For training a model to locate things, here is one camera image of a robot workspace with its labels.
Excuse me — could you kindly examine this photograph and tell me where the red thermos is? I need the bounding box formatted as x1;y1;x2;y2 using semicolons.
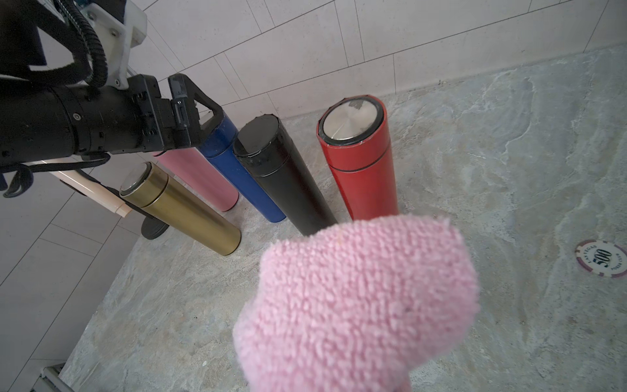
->
316;95;399;221

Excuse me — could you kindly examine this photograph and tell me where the beige microphone on black stand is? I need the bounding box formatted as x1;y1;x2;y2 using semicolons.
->
34;158;169;240

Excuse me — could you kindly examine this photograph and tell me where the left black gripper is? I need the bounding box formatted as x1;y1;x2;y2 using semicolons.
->
1;73;225;167

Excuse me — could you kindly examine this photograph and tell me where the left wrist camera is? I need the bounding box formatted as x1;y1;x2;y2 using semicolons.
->
77;1;148;90

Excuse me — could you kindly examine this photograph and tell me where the aluminium mounting rail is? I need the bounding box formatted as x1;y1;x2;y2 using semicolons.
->
30;364;74;392

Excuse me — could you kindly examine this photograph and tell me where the gold thermos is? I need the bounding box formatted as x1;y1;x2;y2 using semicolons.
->
119;163;242;256

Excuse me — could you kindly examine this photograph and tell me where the black thermos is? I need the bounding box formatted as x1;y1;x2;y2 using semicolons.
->
233;114;337;236

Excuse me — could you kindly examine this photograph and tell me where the blue thermos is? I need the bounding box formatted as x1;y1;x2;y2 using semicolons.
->
197;112;286;223

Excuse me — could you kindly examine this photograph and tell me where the pink thermos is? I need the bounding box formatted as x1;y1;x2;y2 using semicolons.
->
153;148;239;212

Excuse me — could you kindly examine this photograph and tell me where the pink cloth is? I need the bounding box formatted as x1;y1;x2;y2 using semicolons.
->
233;215;479;391

